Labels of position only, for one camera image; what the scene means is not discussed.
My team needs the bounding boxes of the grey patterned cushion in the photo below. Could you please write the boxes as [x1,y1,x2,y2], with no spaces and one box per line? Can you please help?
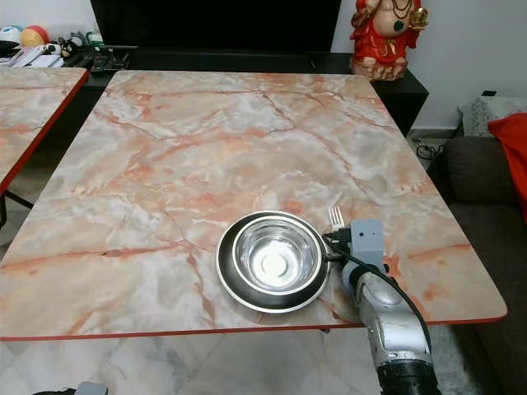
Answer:
[459,96,527,139]

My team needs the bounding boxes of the stainless steel bowl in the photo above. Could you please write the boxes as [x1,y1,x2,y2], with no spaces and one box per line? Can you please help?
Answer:
[232,216,324,295]

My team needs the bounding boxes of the white papers stack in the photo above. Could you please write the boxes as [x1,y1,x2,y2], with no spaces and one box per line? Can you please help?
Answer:
[12,45,66,69]

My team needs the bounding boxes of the black plate with steel rim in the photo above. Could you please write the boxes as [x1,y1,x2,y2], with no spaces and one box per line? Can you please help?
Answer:
[216,211,332,315]

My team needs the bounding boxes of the white and blue ball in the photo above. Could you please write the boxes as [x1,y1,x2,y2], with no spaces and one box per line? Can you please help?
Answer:
[0,25,24,44]

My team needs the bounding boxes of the black metal table leg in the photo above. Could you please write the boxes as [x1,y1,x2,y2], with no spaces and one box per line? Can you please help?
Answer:
[2,189,35,208]

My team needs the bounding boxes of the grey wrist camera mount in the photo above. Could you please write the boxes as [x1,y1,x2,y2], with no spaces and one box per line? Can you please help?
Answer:
[74,382,110,395]
[351,218,386,269]

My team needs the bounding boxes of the red laughing Buddha statue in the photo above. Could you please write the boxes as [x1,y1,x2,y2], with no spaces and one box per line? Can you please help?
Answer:
[350,0,430,82]

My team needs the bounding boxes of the dark grey sofa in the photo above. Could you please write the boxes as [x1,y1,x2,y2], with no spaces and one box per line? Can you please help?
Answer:
[428,136,527,395]

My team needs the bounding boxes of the red cushion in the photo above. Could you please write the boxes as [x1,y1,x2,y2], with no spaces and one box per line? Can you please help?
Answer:
[487,114,527,224]

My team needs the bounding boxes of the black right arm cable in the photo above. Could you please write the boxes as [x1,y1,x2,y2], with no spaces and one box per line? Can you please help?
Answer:
[329,249,434,346]

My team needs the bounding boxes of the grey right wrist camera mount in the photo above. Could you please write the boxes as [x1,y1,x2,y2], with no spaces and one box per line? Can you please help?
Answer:
[351,218,386,269]

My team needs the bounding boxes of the black television screen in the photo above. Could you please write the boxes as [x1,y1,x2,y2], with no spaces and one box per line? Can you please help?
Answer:
[91,0,343,55]

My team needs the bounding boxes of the black floor power cable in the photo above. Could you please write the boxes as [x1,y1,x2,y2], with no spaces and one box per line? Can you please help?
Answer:
[416,142,446,162]

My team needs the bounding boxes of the orange ball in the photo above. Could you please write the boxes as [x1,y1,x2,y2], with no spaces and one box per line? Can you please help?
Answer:
[21,25,51,49]

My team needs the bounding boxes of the silver metal fork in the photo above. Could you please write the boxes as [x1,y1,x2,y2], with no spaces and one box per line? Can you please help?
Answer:
[328,204,347,232]

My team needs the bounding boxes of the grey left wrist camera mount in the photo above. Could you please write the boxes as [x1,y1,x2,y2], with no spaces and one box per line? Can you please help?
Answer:
[74,382,110,395]

